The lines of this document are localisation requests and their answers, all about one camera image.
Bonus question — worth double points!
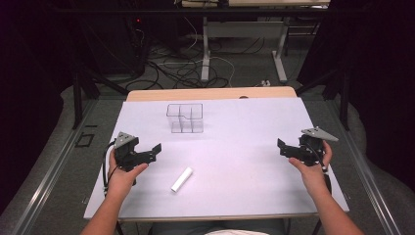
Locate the tangle of floor cables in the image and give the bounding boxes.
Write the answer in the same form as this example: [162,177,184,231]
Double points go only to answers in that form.
[124,38,237,91]

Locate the person's left hand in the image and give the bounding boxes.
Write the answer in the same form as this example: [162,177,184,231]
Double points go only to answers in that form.
[106,151,150,198]

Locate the person's right hand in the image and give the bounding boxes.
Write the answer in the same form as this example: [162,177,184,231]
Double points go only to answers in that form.
[288,140,334,194]

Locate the black computer tower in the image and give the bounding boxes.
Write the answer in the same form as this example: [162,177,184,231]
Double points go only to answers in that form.
[79,13,149,76]

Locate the person's white shirt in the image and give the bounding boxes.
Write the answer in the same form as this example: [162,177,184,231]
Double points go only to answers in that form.
[203,228,272,235]

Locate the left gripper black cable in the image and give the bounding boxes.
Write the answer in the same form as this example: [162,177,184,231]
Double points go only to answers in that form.
[102,140,117,198]

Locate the white-legged desk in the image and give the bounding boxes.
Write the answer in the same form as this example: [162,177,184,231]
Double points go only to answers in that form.
[180,0,331,84]

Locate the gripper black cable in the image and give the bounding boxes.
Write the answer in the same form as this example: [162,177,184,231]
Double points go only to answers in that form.
[312,142,333,195]
[102,140,117,198]

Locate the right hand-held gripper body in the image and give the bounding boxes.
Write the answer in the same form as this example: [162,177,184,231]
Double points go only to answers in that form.
[298,126,340,166]

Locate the white table cover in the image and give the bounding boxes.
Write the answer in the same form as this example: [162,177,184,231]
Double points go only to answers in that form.
[83,96,350,220]

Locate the dark curtain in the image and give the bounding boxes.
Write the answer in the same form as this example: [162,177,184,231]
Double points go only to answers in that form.
[0,0,77,216]
[298,0,415,194]

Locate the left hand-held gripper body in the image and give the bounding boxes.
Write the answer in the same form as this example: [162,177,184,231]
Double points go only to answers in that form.
[114,131,155,172]

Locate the clear plastic organizer box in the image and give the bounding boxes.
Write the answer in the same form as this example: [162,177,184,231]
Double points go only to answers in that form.
[165,103,205,134]

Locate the black metal stand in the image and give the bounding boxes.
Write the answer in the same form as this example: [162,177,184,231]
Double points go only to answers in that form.
[70,63,129,130]
[295,63,352,132]

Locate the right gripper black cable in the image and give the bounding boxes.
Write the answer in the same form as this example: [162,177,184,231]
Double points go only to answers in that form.
[312,142,333,195]

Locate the metal floor rail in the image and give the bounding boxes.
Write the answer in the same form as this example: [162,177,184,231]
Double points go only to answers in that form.
[325,97,403,235]
[9,98,98,235]

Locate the white tube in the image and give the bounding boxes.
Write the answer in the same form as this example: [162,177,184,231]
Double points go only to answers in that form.
[170,166,195,194]

